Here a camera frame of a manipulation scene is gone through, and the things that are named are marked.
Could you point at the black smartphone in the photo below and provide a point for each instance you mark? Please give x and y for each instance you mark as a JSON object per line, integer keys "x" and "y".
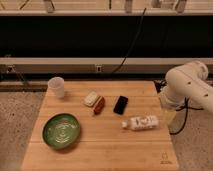
{"x": 120, "y": 105}

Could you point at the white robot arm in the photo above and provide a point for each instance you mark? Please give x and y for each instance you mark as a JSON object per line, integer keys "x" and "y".
{"x": 186, "y": 81}

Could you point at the white plastic cup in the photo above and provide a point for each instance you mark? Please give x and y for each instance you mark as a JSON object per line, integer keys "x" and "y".
{"x": 56, "y": 85}

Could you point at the white plastic bottle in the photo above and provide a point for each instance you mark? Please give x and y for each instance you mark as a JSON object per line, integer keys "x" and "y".
{"x": 141, "y": 123}

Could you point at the brown oblong block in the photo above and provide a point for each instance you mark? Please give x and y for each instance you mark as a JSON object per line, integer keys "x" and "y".
{"x": 100, "y": 105}

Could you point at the white wall outlet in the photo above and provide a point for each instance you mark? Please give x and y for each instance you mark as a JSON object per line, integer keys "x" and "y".
{"x": 99, "y": 68}

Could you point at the green ceramic bowl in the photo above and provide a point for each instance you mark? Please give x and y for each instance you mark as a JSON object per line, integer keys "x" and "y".
{"x": 61, "y": 131}

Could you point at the translucent yellowish pusher tool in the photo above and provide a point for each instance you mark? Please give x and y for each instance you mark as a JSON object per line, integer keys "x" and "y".
{"x": 169, "y": 115}

